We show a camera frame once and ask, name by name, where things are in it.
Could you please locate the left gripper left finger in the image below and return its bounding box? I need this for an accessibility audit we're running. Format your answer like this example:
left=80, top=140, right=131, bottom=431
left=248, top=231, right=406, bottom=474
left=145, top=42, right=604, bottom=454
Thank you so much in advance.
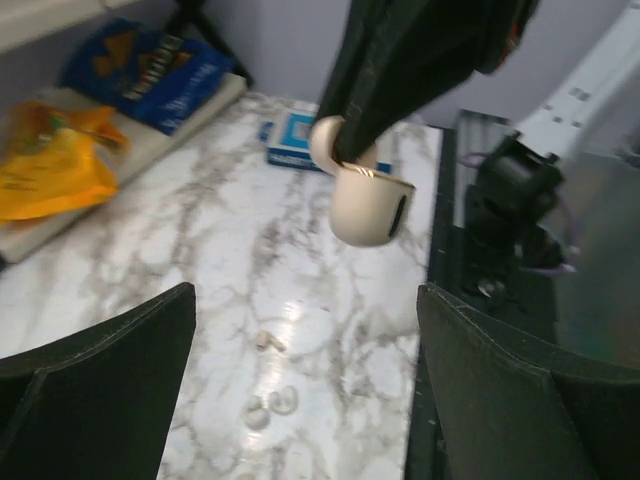
left=1, top=282, right=196, bottom=479

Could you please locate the beige earbud charging case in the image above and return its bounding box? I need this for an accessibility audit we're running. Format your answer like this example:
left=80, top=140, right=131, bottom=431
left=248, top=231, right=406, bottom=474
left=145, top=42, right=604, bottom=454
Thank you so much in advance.
left=310, top=116, right=415, bottom=247

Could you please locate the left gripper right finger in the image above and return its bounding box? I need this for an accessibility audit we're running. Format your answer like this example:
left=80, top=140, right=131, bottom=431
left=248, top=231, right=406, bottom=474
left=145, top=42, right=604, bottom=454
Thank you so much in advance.
left=417, top=284, right=639, bottom=479

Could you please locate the beige earbud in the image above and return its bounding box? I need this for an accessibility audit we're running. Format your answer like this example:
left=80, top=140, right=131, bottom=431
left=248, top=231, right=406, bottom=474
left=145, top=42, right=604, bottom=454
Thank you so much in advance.
left=255, top=331, right=286, bottom=352
left=243, top=396, right=270, bottom=431
left=268, top=386, right=299, bottom=416

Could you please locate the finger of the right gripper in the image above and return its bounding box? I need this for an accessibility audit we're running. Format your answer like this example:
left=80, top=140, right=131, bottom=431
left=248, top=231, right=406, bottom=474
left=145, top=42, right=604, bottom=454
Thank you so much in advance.
left=317, top=0, right=538, bottom=163

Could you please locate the beige earbud right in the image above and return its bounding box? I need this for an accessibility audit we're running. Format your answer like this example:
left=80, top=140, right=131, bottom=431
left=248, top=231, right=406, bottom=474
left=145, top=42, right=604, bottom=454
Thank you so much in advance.
left=243, top=396, right=270, bottom=431

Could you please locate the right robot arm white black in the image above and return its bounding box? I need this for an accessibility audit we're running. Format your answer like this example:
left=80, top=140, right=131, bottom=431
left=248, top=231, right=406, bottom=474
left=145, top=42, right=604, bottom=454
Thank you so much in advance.
left=310, top=1, right=639, bottom=301

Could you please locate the black frame cream shelf unit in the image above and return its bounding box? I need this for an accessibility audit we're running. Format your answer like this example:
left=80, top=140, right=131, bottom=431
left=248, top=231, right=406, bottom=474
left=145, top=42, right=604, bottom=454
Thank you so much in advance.
left=1, top=1, right=252, bottom=266

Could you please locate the blue white card packet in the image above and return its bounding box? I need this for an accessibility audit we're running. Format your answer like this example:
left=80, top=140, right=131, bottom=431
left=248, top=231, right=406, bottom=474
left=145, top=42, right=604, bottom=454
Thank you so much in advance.
left=258, top=109, right=395, bottom=176

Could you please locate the beige earbud left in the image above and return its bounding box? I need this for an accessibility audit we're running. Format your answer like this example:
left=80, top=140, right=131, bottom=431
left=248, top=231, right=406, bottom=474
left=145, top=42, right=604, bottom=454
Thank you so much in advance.
left=255, top=331, right=286, bottom=352

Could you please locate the beige earbud middle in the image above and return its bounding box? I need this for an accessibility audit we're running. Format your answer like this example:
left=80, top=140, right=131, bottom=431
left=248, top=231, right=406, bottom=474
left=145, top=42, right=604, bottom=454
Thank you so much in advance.
left=268, top=386, right=299, bottom=416

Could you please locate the orange snack bag lower shelf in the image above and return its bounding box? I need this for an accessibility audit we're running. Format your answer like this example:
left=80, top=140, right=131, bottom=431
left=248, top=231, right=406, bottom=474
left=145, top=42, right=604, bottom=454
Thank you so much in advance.
left=1, top=101, right=130, bottom=224

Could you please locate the blue Doritos bag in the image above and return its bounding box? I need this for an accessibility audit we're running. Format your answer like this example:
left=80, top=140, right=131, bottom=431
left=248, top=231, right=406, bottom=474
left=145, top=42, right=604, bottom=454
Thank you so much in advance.
left=59, top=18, right=235, bottom=135

